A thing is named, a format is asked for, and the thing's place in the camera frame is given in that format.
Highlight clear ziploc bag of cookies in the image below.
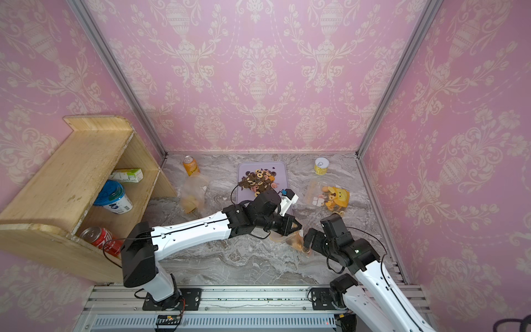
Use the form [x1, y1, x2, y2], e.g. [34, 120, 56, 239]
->
[180, 173, 210, 214]

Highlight aluminium frame post right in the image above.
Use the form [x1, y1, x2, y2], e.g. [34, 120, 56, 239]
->
[357, 0, 443, 160]

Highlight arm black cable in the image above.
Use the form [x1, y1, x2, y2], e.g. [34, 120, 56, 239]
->
[325, 225, 424, 332]
[101, 182, 272, 271]

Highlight blue lid white tub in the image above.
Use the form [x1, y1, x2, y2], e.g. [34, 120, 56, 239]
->
[93, 180, 133, 214]

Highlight ziploc bag with yellow chick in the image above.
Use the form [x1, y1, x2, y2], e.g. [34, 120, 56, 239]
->
[269, 230, 311, 255]

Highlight aluminium frame post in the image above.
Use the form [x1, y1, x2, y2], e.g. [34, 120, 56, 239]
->
[67, 0, 167, 160]
[357, 0, 443, 160]

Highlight pile of assorted cookies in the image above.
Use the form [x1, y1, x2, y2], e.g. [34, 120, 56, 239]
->
[238, 168, 279, 196]

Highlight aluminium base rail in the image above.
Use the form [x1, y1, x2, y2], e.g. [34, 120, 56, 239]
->
[73, 284, 436, 332]

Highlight green white carton box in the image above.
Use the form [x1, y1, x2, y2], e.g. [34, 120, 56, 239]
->
[108, 168, 144, 183]

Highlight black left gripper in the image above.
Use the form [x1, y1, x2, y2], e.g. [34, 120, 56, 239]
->
[255, 212, 306, 236]

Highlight red soda can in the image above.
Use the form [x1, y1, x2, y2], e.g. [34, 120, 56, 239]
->
[80, 226, 123, 257]

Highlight aluminium frame post left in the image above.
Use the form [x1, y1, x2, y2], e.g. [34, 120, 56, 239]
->
[67, 0, 167, 160]

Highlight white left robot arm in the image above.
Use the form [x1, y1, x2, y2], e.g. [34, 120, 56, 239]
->
[121, 189, 302, 305]

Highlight lilac plastic tray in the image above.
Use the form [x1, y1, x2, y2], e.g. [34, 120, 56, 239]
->
[236, 161, 290, 203]

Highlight orange Schweppes soda can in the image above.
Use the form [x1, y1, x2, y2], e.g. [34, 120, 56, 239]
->
[183, 156, 201, 177]

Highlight wooden shelf unit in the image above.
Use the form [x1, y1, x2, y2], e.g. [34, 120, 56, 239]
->
[1, 116, 176, 283]

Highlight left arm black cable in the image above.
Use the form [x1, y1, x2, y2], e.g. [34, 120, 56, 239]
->
[101, 182, 272, 271]

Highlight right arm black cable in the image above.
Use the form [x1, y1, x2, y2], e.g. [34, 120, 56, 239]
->
[325, 225, 424, 332]

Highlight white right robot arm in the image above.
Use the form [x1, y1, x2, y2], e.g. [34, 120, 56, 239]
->
[303, 214, 435, 331]

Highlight yellow tin can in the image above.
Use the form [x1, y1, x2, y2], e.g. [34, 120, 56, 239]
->
[314, 157, 330, 175]

